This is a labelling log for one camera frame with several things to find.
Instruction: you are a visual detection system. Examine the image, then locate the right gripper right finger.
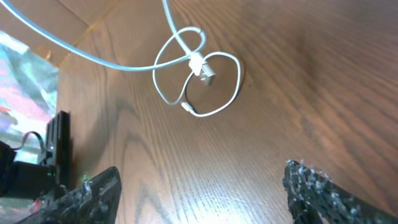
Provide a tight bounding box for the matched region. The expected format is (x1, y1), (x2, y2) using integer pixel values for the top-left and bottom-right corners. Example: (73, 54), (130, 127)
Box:
(282, 160), (397, 224)

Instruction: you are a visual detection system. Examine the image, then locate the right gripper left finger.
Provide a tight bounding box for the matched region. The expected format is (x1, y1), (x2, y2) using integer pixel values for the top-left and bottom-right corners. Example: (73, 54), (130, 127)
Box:
(17, 166), (122, 224)

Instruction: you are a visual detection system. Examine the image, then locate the white usb cable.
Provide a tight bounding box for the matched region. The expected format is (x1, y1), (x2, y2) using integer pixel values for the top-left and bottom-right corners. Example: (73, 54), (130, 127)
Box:
(0, 0), (243, 118)

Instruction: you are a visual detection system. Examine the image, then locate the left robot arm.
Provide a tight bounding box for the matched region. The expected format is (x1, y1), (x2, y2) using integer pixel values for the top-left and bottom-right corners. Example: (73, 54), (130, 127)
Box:
(1, 142), (56, 200)

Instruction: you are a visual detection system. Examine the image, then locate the cardboard box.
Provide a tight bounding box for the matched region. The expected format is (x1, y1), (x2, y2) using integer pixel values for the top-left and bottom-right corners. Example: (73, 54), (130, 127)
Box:
(1, 0), (119, 66)

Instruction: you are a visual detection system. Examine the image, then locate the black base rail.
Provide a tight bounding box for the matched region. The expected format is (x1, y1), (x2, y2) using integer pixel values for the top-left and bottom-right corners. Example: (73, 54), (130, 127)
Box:
(37, 111), (72, 201)

